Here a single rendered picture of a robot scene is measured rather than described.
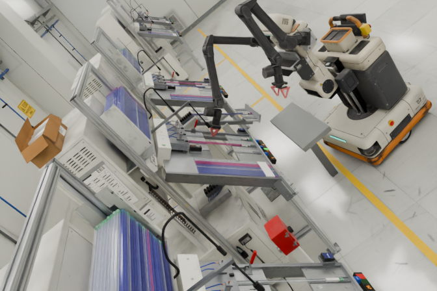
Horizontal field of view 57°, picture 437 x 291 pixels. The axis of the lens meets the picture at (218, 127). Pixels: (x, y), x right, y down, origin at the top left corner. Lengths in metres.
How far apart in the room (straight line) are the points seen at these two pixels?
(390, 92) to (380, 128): 0.27
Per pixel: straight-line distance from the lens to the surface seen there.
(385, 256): 2.83
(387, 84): 3.17
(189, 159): 2.56
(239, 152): 2.79
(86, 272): 1.48
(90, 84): 3.65
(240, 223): 2.66
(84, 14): 10.26
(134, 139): 2.35
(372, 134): 3.15
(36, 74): 5.68
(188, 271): 1.60
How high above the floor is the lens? 2.23
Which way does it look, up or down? 25 degrees down
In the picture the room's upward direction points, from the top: 41 degrees counter-clockwise
